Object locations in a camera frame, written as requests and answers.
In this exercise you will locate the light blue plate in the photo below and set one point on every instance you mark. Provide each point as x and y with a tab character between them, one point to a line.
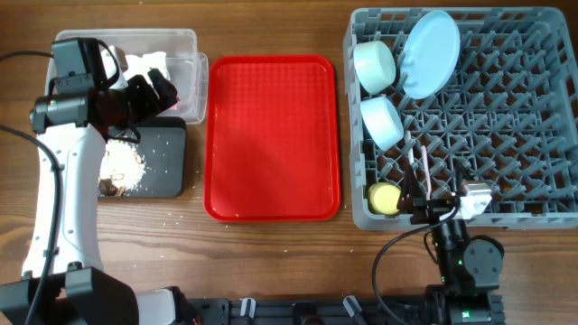
430	54

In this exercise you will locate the light blue bowl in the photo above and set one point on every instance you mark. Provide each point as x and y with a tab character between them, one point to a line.
382	122

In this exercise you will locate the cream plastic spoon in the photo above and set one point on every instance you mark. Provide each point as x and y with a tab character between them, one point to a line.
410	142

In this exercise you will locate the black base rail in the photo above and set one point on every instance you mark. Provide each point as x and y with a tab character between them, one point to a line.
410	309

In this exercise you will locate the red serving tray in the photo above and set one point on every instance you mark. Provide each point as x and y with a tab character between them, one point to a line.
272	140

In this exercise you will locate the rice and food scraps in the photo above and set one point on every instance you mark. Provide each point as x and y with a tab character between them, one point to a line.
122	169

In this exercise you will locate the pink plastic fork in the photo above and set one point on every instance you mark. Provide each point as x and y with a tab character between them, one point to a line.
427	174

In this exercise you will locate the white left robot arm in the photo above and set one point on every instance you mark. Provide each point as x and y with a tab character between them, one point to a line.
63	280

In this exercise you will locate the green bowl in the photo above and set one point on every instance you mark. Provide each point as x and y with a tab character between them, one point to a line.
374	65

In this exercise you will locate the red snack wrapper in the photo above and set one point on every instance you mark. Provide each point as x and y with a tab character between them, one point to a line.
176	107

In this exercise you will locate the crumpled white tissue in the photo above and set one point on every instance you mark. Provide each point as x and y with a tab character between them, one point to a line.
131	65

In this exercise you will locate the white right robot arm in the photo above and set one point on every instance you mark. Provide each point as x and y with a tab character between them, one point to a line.
469	266

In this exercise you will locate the black food waste tray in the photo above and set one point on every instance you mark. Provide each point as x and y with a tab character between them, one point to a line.
162	141

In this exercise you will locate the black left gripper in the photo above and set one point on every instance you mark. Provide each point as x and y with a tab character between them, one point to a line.
164	89

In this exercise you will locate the yellow plastic cup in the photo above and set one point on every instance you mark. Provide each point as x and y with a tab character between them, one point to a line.
383	198

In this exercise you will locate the clear plastic bin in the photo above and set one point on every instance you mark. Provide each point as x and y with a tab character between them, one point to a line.
187	66

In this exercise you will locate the grey dishwasher rack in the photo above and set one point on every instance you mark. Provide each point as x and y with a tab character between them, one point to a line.
508	113

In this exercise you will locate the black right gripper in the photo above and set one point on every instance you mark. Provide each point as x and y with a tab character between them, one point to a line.
430	208

